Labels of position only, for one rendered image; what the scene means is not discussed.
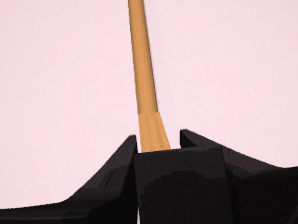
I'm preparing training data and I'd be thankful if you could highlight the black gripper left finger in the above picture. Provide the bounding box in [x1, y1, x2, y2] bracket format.
[0, 135, 138, 224]

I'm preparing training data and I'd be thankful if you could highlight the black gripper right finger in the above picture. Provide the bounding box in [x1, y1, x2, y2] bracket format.
[180, 129, 298, 224]

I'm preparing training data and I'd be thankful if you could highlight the long wooden-handled scraper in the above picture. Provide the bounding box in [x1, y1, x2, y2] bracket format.
[128, 0, 234, 224]

